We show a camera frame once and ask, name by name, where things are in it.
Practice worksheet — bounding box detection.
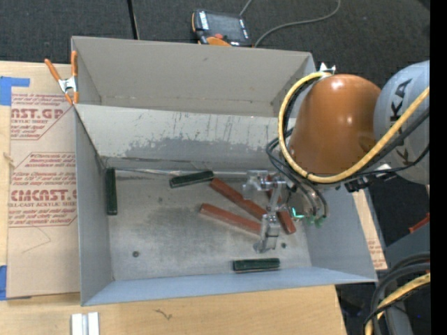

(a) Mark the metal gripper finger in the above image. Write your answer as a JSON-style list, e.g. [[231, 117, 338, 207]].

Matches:
[[252, 214, 281, 255], [242, 170, 277, 201]]

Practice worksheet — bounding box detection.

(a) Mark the dark green flat block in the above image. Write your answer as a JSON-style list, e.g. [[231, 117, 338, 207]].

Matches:
[[168, 170, 215, 189], [105, 167, 119, 216], [232, 257, 281, 274]]

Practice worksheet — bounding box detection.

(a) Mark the grey metal bin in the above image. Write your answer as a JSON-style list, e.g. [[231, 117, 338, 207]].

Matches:
[[71, 36, 379, 307]]

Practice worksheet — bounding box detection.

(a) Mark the brown cardboard board red print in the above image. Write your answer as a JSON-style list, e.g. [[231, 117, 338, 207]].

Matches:
[[0, 60, 388, 302]]

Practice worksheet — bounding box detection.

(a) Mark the black cylinder on white bracket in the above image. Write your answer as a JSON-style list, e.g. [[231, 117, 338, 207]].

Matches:
[[344, 164, 397, 193]]

